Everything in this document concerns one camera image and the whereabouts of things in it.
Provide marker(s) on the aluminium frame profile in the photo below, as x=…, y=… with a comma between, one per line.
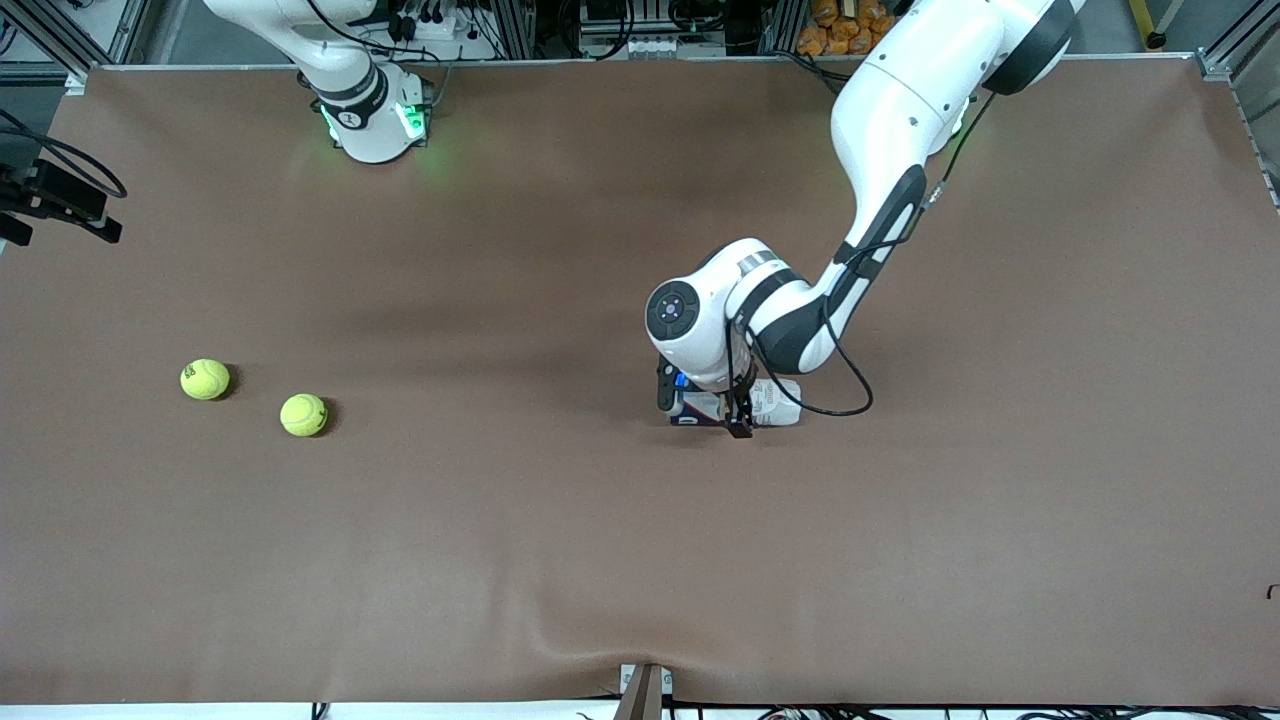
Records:
x=130, y=25
x=1225, y=55

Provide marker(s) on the bag of orange objects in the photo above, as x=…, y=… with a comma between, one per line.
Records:
x=840, y=30

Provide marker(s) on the clear plastic tennis ball can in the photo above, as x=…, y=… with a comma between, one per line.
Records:
x=778, y=405

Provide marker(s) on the yellow tennis ball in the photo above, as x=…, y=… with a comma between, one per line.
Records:
x=303, y=415
x=205, y=379

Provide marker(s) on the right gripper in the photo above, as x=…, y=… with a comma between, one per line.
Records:
x=62, y=197

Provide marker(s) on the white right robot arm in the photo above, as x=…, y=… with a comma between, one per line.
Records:
x=370, y=130

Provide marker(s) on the yellow pole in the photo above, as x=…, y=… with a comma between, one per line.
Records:
x=1140, y=15

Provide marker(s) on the white connector block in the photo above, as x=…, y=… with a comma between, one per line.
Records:
x=655, y=46

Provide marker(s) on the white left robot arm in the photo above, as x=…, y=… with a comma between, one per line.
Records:
x=900, y=110

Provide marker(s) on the white power strip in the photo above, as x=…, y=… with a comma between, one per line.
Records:
x=440, y=28

